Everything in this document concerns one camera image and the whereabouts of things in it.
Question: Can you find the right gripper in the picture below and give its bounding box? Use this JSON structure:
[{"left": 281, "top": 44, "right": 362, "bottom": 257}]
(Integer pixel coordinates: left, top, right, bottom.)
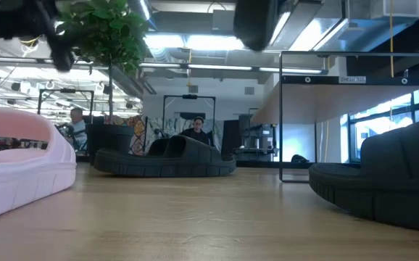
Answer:
[{"left": 232, "top": 0, "right": 280, "bottom": 52}]

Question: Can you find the pink foam slide sandal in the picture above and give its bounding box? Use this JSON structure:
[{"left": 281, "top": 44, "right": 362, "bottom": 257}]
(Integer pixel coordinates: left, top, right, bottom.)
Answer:
[{"left": 0, "top": 104, "right": 78, "bottom": 223}]

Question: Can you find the grey ceiling box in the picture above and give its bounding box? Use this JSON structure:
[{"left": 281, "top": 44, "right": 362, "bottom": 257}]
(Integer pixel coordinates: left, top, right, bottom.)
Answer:
[{"left": 212, "top": 9, "right": 236, "bottom": 32}]

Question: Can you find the long ceiling light strip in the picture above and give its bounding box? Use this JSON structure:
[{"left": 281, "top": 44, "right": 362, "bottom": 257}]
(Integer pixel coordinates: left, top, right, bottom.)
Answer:
[{"left": 138, "top": 62, "right": 328, "bottom": 75}]

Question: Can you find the person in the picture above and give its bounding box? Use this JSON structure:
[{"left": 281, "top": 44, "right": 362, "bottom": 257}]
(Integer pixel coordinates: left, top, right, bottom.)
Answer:
[
  {"left": 63, "top": 107, "right": 88, "bottom": 152},
  {"left": 178, "top": 115, "right": 213, "bottom": 146}
]

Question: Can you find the potted green plant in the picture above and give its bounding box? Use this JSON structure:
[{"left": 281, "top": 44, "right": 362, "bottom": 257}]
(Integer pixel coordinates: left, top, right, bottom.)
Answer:
[{"left": 55, "top": 0, "right": 151, "bottom": 167}]

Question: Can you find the dark equipment cart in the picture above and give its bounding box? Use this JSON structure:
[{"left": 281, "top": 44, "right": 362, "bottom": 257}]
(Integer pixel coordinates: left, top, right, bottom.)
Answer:
[{"left": 233, "top": 123, "right": 279, "bottom": 162}]

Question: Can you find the black cabinet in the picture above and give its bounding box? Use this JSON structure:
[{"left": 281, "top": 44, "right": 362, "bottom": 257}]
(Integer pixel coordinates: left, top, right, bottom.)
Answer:
[{"left": 222, "top": 119, "right": 241, "bottom": 157}]

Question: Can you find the white ceiling unit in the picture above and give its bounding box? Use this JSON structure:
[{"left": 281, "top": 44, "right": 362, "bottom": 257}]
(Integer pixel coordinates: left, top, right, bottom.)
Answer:
[{"left": 370, "top": 0, "right": 419, "bottom": 21}]

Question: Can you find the round ceiling device yellow cable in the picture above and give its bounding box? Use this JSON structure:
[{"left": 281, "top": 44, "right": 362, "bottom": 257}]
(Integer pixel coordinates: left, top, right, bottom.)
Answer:
[{"left": 17, "top": 35, "right": 43, "bottom": 48}]

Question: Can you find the black frame wooden shelf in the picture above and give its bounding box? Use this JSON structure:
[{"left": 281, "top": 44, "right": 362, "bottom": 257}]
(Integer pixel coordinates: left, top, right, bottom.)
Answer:
[{"left": 251, "top": 50, "right": 419, "bottom": 183}]

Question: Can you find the black background station frame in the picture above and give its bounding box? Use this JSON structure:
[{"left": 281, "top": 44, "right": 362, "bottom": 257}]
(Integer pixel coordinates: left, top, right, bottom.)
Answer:
[{"left": 162, "top": 94, "right": 217, "bottom": 157}]

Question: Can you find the colourful painted wall panel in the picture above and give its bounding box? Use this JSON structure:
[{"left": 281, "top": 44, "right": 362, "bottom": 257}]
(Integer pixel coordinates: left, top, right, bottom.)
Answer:
[{"left": 113, "top": 115, "right": 225, "bottom": 157}]

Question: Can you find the black aluminium rig frame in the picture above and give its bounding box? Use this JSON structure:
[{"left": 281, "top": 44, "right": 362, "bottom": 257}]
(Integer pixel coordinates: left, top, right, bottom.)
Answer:
[{"left": 236, "top": 160, "right": 315, "bottom": 170}]

